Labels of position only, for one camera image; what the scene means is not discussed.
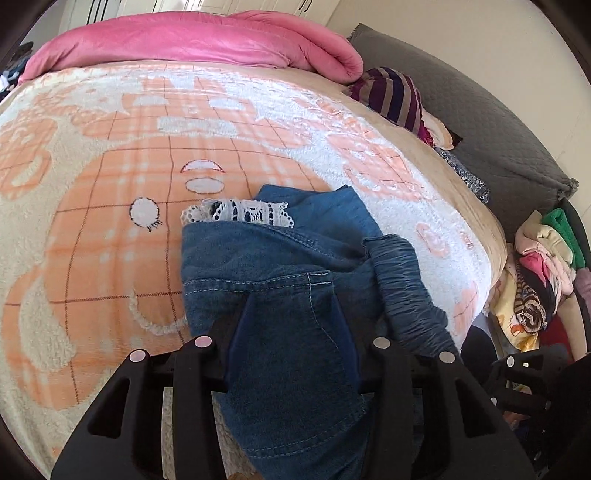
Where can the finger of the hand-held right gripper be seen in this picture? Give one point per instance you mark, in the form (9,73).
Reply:
(521,383)

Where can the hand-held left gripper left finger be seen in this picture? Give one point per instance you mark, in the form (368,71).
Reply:
(233,341)

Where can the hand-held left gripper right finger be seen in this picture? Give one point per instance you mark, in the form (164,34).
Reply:
(348,350)

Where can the blue denim pants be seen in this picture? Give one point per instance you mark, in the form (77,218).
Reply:
(286,249)

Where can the basket of mixed clothes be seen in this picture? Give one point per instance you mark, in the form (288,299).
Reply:
(545,258)

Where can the orange white printed blanket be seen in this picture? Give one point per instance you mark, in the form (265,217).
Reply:
(115,230)

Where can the beige bed cover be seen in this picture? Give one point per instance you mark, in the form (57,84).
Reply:
(480,221)

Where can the blue patterned cloth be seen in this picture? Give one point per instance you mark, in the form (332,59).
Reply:
(468,177)

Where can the magenta cloth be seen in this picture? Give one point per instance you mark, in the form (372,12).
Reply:
(427,134)

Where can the cream pillow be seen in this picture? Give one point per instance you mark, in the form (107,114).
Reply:
(441,131)

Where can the purple striped cloth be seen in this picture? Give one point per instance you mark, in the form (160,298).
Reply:
(392,94)

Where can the grey quilted pillow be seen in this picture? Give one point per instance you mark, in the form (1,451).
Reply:
(485,115)

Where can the pink quilt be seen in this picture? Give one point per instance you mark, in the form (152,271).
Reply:
(184,41)

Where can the dark bag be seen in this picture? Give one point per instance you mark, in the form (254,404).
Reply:
(21,57)

